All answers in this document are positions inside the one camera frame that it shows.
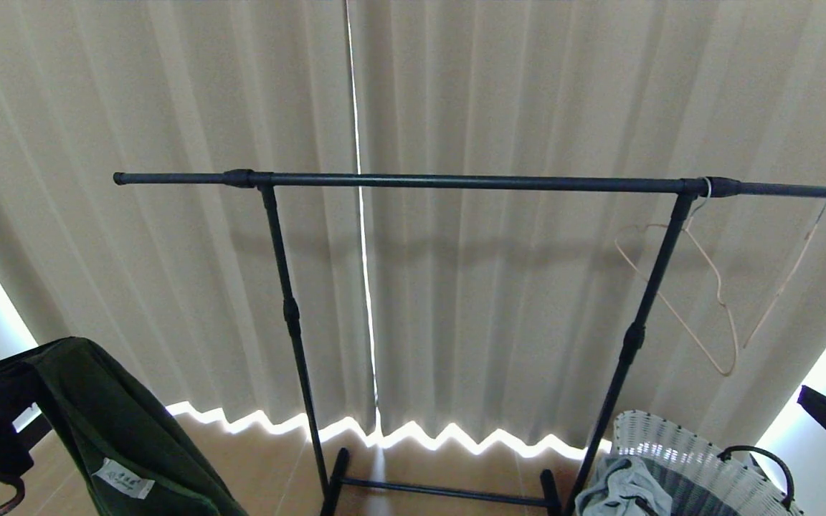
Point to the pink clothes hanger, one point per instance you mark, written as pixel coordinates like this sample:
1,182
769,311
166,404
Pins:
779,287
671,309

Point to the pale grey garment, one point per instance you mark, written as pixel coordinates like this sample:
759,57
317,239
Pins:
621,491

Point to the green long-sleeved shirt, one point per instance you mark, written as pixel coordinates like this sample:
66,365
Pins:
119,430

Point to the beige curtain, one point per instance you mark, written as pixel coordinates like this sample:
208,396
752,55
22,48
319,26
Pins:
492,86

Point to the black clothes rack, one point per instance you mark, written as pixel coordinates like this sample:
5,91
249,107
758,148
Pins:
456,182

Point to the white laundry basket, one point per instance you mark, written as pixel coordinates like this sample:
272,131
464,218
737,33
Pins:
671,437

